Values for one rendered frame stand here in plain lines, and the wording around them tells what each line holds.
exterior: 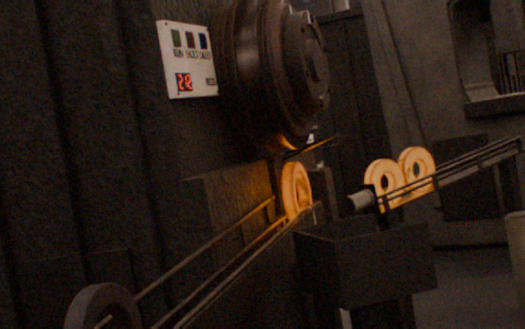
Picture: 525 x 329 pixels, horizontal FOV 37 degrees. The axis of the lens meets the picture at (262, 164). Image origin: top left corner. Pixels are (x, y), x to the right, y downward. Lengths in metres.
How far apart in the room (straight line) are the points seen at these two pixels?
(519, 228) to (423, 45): 2.31
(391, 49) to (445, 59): 0.35
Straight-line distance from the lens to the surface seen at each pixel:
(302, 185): 2.27
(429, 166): 2.74
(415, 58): 4.87
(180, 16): 1.96
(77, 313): 1.18
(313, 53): 2.13
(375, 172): 2.56
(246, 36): 2.02
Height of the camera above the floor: 0.97
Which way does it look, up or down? 3 degrees down
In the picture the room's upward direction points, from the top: 10 degrees counter-clockwise
